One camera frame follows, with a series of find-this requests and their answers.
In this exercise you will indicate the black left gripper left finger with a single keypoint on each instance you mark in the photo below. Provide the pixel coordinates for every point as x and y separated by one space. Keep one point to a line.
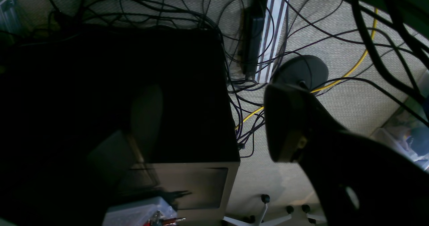
123 159

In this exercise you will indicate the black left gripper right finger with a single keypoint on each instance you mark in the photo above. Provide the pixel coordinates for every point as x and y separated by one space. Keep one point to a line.
359 182

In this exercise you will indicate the clear plastic box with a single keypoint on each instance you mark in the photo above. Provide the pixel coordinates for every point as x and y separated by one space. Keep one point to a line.
138 213

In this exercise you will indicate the black computer tower case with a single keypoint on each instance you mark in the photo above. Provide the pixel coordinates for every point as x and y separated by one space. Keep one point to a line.
61 98

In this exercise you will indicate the round grey stand base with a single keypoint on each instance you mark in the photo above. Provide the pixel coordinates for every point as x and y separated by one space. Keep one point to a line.
306 71

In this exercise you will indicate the white office chair base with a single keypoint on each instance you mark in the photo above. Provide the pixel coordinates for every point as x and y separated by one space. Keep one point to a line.
259 219

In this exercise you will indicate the black power adapter brick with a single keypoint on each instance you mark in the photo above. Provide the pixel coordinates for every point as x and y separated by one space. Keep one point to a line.
253 24

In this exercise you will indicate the aluminium frame rail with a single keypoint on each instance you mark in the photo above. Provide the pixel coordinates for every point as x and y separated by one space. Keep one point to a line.
275 13

